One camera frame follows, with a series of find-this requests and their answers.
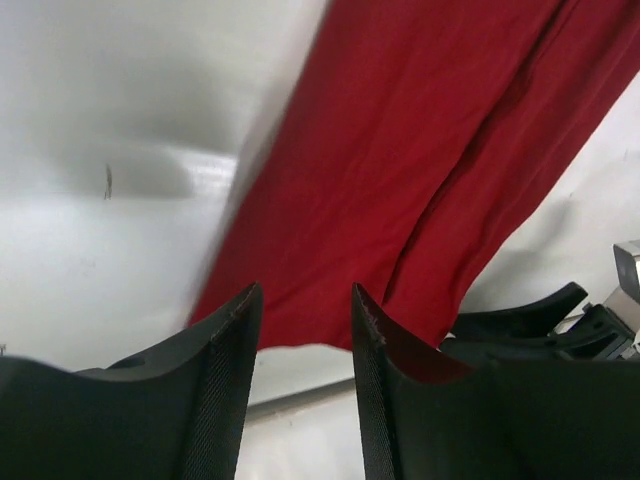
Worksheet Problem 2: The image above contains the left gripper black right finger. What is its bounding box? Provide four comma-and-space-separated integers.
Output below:
351, 285, 639, 479

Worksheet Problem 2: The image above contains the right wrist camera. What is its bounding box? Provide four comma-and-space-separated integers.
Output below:
605, 240, 639, 333

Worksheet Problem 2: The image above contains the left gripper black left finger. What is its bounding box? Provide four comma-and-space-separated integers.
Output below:
1, 284, 263, 479

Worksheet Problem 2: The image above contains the dark red t-shirt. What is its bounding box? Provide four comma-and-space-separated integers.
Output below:
189, 1, 639, 348

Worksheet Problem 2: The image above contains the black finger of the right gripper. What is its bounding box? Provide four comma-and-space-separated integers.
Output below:
439, 282, 634, 363

